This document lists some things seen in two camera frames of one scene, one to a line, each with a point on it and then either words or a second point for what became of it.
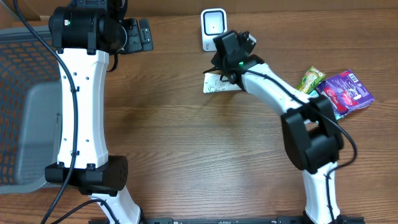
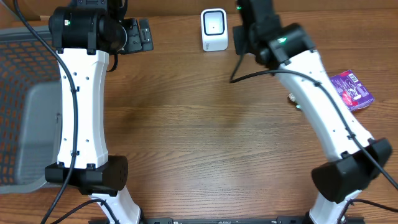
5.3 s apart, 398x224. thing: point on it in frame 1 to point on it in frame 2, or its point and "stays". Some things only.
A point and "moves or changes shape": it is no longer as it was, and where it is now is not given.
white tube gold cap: (214, 82) moves or changes shape
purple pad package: (347, 92) stays
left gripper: (137, 35) stays
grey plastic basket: (30, 108) stays
